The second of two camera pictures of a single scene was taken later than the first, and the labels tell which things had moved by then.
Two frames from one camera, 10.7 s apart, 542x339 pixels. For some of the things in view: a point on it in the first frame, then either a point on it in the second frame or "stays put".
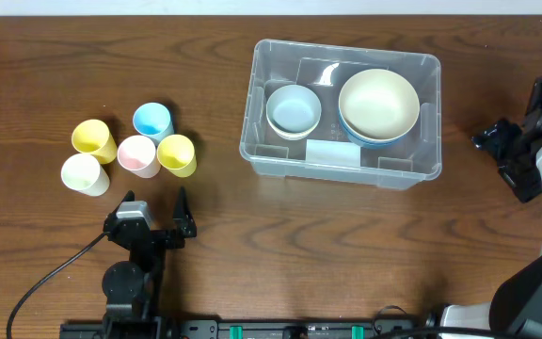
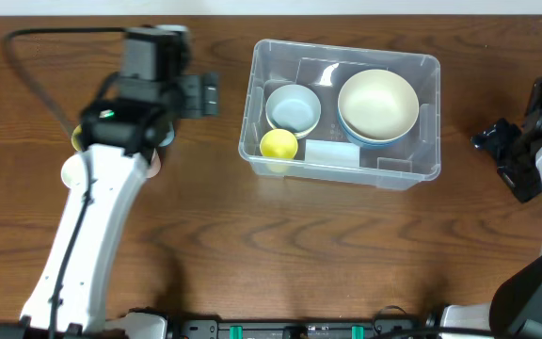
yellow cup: x=176 y=153 -> x=278 y=143
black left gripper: x=156 y=236 -> x=203 y=94
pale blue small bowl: x=294 y=108 stays put
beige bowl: x=378 y=104 stays put
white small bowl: x=294 y=136 stays put
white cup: x=83 y=172 stays put
